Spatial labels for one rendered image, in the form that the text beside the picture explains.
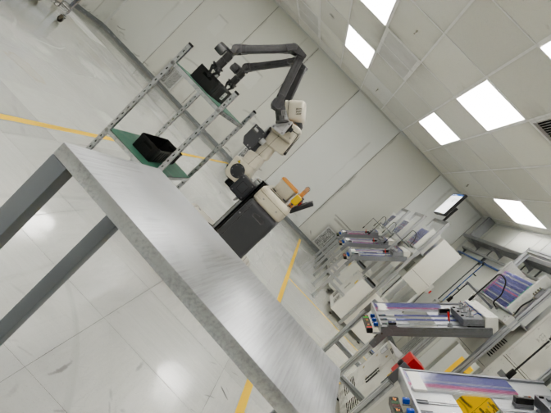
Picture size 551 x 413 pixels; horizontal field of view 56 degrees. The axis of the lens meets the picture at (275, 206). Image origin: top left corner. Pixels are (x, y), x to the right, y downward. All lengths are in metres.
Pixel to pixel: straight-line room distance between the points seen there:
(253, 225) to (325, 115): 7.56
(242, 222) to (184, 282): 2.54
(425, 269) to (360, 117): 4.81
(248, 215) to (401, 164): 7.68
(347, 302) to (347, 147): 4.71
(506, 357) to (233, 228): 1.96
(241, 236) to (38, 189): 2.51
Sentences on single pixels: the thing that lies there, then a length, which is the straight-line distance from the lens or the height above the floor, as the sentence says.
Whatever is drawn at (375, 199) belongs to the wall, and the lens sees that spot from 10.80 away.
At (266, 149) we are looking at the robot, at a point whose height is 0.97.
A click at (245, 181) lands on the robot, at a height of 0.72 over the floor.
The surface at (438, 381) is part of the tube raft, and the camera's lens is 2.72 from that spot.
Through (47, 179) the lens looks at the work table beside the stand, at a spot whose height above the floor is 0.73.
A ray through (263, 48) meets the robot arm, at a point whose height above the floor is 1.42.
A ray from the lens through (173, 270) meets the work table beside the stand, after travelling 0.91.
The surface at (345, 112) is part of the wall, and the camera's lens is 10.84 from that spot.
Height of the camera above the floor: 1.08
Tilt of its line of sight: 5 degrees down
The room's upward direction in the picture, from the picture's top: 46 degrees clockwise
